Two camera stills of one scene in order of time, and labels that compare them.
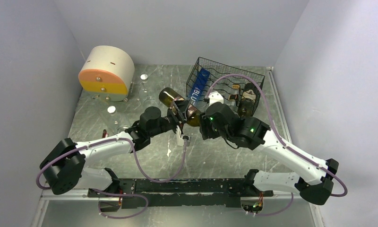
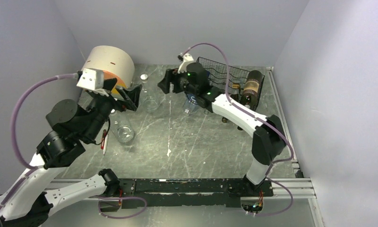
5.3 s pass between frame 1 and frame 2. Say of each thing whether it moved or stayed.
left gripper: moved
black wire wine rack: stayed
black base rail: stayed
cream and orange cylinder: stayed
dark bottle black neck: moved
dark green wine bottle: stayed
